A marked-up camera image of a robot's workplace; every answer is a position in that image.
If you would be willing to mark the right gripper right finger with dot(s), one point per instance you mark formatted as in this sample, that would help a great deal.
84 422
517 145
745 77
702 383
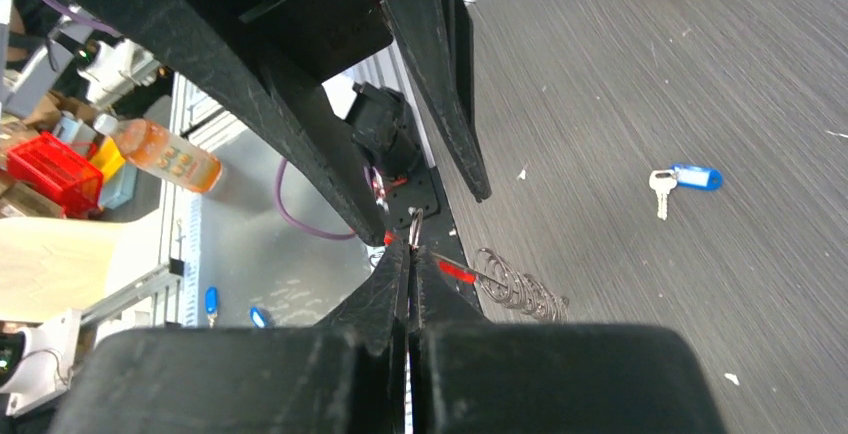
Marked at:
471 375

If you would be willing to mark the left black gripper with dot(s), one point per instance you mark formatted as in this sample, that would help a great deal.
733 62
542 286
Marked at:
258 58

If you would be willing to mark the red handled metal keyring holder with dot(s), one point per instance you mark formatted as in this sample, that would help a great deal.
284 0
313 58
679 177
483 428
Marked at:
507 286

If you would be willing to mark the orange drink bottle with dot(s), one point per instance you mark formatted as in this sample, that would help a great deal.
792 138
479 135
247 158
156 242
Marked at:
154 149

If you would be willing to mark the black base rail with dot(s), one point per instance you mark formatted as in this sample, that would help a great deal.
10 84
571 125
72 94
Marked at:
385 131

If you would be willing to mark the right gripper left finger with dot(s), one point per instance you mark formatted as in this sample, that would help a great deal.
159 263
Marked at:
345 374

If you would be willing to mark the blue tagged key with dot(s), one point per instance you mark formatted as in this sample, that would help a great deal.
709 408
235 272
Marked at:
663 182

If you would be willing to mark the small blue key tag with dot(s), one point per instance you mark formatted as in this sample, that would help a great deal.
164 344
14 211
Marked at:
211 305

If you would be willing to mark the red plastic crate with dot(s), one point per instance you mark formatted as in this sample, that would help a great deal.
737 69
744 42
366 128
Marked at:
54 170

